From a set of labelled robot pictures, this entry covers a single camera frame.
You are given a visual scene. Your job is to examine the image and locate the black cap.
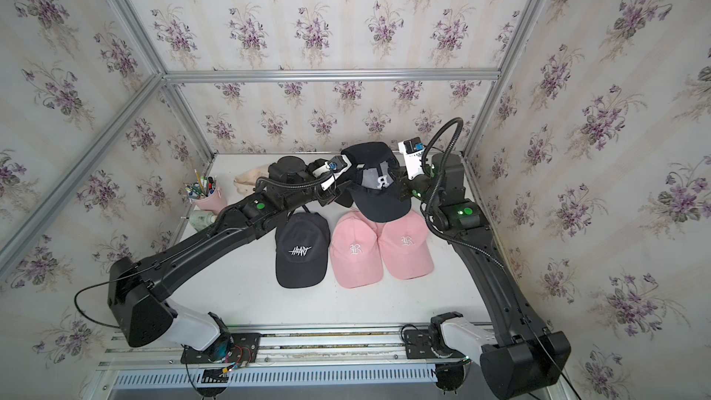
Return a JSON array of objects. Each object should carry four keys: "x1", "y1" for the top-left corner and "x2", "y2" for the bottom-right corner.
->
[{"x1": 341, "y1": 142, "x2": 411, "y2": 223}]

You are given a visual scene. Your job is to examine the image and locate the dark grey baseball cap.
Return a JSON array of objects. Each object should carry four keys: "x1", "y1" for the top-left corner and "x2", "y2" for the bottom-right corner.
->
[{"x1": 275, "y1": 211, "x2": 331, "y2": 289}]

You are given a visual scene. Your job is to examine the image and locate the pink cap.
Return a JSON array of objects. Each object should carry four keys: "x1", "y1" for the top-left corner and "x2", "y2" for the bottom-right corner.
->
[
  {"x1": 378, "y1": 211, "x2": 434, "y2": 280},
  {"x1": 329, "y1": 211, "x2": 383, "y2": 289}
]

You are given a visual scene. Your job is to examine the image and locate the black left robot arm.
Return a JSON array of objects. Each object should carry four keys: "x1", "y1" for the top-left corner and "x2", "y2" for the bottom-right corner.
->
[{"x1": 107, "y1": 155, "x2": 355, "y2": 361}]

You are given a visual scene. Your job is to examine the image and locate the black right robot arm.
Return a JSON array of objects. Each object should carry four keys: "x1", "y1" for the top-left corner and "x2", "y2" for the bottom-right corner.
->
[{"x1": 405, "y1": 153, "x2": 571, "y2": 399}]

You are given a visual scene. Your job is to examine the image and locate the beige cap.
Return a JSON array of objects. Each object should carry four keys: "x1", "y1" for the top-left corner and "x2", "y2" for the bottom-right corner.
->
[{"x1": 233, "y1": 164, "x2": 268, "y2": 196}]

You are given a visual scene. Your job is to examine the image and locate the pink pen cup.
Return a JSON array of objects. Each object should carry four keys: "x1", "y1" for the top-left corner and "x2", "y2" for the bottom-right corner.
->
[{"x1": 184, "y1": 175, "x2": 228, "y2": 214}]

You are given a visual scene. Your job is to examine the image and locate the green tape dispenser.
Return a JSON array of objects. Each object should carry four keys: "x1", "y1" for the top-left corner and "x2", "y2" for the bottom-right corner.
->
[{"x1": 187, "y1": 210, "x2": 218, "y2": 231}]

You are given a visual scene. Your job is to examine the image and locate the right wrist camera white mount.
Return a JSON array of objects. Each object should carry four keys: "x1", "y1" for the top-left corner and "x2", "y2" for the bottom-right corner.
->
[{"x1": 398, "y1": 137, "x2": 425, "y2": 180}]

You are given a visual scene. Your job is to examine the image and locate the aluminium rail frame front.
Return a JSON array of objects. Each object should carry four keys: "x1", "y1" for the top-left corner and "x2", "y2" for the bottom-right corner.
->
[{"x1": 82, "y1": 323, "x2": 579, "y2": 400}]

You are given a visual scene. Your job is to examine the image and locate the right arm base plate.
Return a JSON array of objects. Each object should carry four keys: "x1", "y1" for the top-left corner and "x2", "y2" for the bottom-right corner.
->
[{"x1": 399, "y1": 324, "x2": 465, "y2": 360}]

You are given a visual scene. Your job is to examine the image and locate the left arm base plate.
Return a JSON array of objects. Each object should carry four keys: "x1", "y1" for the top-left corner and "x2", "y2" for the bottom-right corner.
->
[{"x1": 181, "y1": 333, "x2": 262, "y2": 366}]

